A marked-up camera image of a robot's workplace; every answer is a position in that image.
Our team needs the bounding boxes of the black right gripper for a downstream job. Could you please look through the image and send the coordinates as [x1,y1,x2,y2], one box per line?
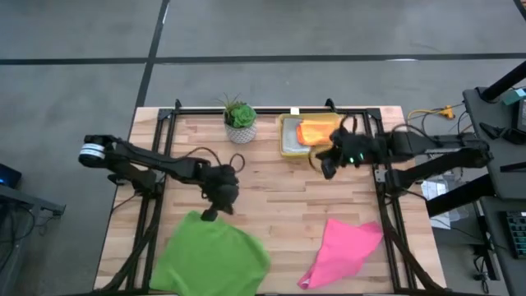
[321,127,377,181]

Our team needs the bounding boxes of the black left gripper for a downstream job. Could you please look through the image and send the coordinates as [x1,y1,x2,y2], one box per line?
[200,164,241,223]

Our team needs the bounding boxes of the orange microfiber towel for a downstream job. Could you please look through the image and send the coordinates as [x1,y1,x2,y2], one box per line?
[296,119,337,147]

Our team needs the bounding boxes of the green microfiber towel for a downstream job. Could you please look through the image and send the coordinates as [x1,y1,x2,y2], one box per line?
[149,210,273,296]

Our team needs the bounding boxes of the grey microfiber towel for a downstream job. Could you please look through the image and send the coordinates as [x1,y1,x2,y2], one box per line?
[282,118,307,153]

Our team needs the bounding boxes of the pink microfiber towel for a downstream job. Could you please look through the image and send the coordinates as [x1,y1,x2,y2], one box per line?
[296,217,385,291]

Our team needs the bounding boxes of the yellow plastic bin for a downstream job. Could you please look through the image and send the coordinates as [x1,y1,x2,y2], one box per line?
[278,112,344,160]

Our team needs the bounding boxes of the succulent in white patterned pot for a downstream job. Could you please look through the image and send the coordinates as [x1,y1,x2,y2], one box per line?
[217,92,259,145]

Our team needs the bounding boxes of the white papers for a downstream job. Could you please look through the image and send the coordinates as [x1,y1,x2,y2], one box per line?
[421,174,455,229]

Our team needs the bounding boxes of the black desk beam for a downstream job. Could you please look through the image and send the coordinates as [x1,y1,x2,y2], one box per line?
[425,173,497,218]

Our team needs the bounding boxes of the grey side desk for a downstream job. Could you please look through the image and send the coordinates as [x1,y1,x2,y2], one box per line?
[463,86,526,201]

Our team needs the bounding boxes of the black handheld tool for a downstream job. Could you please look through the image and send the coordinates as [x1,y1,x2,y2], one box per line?
[478,122,526,146]

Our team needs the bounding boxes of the black power strip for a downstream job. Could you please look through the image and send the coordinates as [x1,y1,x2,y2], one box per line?
[472,244,501,283]

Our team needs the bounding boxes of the black flat bar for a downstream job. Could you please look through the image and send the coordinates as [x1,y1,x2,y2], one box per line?
[500,161,526,173]

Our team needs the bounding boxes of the grey keyboard desk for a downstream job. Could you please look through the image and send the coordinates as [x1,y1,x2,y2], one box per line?
[478,196,526,296]

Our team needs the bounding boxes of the grey metal desk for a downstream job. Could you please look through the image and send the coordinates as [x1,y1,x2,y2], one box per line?
[0,183,67,296]

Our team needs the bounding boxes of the black diagonal pole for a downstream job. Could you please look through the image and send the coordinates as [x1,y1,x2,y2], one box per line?
[480,60,526,103]

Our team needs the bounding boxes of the teal box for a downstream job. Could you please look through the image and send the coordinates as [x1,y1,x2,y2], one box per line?
[501,87,526,106]

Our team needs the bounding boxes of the black keyboard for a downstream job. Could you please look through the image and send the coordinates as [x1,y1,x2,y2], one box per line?
[505,210,526,260]

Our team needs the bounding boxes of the blue-lit black device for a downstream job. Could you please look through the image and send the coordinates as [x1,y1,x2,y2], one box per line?
[0,163,23,190]

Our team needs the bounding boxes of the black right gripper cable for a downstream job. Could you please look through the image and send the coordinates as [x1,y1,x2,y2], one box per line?
[307,114,358,173]

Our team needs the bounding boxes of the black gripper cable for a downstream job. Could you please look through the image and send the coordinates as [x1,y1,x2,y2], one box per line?
[307,114,358,173]
[180,146,247,174]

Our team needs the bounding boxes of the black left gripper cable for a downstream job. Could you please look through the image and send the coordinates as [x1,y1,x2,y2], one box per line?
[180,146,247,174]

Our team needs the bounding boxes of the yellow cable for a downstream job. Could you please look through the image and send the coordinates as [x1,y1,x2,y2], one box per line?
[406,104,458,132]

